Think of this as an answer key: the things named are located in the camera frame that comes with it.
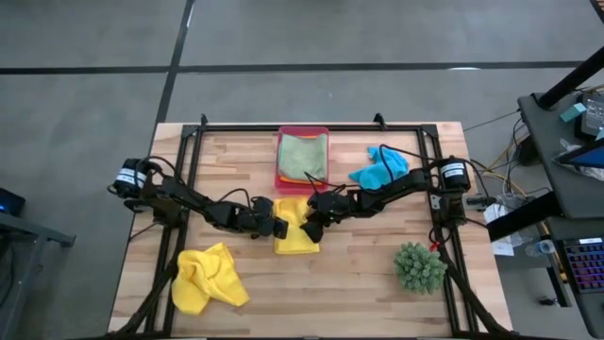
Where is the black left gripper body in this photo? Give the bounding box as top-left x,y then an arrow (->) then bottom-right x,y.
244,205 -> 277,237

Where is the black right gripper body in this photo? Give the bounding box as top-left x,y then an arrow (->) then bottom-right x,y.
316,191 -> 361,223

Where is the yellow microfiber towel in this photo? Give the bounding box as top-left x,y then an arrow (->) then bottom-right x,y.
273,195 -> 321,256
170,243 -> 250,316

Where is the green microfiber towel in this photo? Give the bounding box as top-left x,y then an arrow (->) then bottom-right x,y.
277,133 -> 329,182

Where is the blue microfiber towel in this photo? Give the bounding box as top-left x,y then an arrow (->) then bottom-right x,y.
347,145 -> 411,191

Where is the pink translucent plastic bin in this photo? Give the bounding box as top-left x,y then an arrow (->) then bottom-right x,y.
275,126 -> 330,196

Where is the green artificial plant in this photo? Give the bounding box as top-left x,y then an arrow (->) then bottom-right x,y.
393,242 -> 448,296

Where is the white crumpled paper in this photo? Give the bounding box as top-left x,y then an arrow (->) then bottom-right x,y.
483,202 -> 516,258

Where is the black power adapter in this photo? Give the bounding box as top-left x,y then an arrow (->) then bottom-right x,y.
515,135 -> 540,167

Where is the clear plastic bottle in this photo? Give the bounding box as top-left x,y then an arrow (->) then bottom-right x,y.
524,238 -> 558,259

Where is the dark side table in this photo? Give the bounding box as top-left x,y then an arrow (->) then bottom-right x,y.
0,210 -> 76,340

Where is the grey side desk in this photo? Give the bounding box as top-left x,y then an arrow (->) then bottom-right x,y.
485,92 -> 604,339

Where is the blue-lit black device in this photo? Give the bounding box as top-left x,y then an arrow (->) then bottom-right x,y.
0,187 -> 26,218

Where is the small teal box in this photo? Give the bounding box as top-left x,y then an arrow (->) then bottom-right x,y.
560,102 -> 588,124

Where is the backlit computer keyboard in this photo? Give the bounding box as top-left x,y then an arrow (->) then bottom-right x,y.
560,235 -> 604,295

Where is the tablet with blue screen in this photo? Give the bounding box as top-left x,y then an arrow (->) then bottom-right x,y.
555,140 -> 604,171

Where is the black diagonal pole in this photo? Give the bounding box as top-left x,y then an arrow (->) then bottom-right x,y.
537,45 -> 604,111

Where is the black electronic device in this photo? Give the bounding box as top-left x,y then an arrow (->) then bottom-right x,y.
579,89 -> 604,142

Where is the black aluminium table frame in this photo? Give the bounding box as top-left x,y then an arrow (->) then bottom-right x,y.
106,112 -> 518,340

